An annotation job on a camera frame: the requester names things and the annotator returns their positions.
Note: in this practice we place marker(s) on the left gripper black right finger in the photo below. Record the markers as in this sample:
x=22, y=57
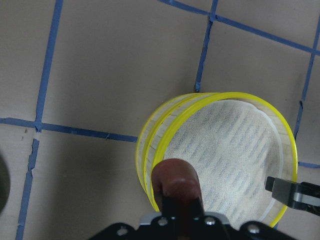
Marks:
x=195, y=219

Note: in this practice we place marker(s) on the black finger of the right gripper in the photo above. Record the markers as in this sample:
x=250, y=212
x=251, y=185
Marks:
x=302, y=196

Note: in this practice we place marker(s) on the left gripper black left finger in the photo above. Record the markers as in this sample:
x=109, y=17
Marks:
x=165, y=226

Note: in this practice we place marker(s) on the brown bun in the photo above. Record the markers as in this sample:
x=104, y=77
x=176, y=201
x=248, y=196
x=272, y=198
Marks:
x=175, y=179

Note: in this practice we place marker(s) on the yellow steamer layer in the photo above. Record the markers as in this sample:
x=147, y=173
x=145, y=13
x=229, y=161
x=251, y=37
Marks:
x=234, y=143
x=160, y=128

